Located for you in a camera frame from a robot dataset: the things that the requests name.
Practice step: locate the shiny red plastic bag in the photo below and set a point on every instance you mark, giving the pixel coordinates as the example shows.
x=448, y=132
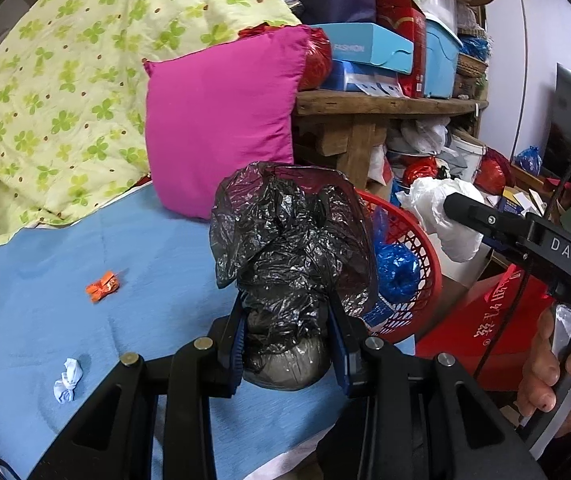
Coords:
x=318, y=60

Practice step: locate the light blue blanket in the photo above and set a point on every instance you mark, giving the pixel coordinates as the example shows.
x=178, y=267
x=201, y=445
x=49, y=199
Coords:
x=140, y=260

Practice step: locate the red plastic basket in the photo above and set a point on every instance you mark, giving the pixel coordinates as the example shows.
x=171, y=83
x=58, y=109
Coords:
x=415, y=240

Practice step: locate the magenta pillow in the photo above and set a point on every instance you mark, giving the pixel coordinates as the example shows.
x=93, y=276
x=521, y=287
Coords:
x=215, y=120

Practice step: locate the blue and white box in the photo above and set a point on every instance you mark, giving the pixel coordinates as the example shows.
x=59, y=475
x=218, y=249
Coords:
x=350, y=77

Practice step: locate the orange snack wrapper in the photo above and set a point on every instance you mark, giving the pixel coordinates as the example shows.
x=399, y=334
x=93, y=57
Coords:
x=102, y=286

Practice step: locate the small red plastic bag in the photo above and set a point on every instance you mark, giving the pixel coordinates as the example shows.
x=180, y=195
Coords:
x=420, y=170

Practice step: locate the light blue plastic bin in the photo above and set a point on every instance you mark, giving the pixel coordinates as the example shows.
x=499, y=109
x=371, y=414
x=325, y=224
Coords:
x=440, y=60

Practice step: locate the white bucket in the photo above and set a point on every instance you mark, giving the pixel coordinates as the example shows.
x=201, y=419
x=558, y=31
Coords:
x=465, y=155

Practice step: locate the large white plastic bag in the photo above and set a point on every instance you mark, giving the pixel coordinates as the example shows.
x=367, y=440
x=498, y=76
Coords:
x=425, y=200

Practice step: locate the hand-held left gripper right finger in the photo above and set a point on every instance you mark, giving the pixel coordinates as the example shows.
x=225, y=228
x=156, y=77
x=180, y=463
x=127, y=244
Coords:
x=339, y=347

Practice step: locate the wooden table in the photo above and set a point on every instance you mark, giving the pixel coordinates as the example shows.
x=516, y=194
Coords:
x=365, y=105

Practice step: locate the dark red plastic bag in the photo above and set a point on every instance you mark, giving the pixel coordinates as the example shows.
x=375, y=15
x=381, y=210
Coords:
x=493, y=175

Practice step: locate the blue toothpaste box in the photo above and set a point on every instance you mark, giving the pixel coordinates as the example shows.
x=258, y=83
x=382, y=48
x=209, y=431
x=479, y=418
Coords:
x=385, y=316

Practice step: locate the red cardboard box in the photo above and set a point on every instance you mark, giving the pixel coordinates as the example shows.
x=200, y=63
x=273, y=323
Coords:
x=465, y=320

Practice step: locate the light blue shoebox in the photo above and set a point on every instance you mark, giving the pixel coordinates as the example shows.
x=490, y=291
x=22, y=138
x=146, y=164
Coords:
x=365, y=45

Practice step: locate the small blue plastic bag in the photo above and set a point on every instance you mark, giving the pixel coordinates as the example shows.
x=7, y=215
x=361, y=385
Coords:
x=528, y=160

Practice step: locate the person's right hand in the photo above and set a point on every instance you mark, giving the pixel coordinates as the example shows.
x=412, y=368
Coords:
x=540, y=370

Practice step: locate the wicker basket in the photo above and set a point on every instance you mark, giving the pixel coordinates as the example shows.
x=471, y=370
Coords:
x=470, y=66

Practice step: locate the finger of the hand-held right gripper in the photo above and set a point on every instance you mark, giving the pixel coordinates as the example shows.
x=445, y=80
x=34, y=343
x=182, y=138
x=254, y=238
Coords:
x=475, y=212

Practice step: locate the green clover print quilt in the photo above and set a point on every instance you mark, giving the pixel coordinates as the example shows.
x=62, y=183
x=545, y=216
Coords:
x=65, y=85

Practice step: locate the black plastic bag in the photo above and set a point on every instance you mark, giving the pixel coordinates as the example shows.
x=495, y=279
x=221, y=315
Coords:
x=290, y=240

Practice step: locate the crumpled white tissue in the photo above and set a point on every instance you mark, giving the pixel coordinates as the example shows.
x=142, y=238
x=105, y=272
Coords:
x=67, y=380

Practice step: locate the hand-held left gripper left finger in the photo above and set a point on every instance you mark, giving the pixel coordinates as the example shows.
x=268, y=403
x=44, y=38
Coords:
x=238, y=342

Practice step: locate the grey translucent plastic bag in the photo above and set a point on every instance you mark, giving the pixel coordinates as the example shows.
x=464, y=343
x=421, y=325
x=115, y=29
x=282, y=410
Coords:
x=425, y=135

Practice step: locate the red gift bag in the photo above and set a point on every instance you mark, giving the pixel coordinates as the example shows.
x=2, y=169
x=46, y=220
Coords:
x=398, y=5

